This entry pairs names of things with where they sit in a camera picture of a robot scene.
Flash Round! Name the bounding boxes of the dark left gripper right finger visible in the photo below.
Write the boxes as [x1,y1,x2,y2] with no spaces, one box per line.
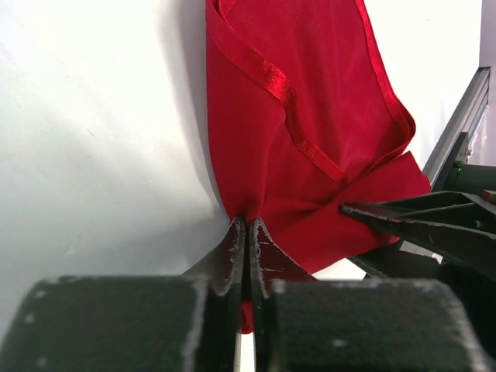
[248,219,492,371]

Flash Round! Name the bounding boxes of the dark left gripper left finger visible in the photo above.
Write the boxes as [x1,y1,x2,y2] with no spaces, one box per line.
[1,218,246,371]

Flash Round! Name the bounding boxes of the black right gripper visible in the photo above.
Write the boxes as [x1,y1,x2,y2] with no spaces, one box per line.
[339,132,496,279]

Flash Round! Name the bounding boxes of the red cloth napkin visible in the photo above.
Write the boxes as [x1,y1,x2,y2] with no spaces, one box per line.
[204,0,433,335]

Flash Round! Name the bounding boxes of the right side aluminium rail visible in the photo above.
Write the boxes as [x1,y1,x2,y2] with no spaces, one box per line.
[423,67,491,191]

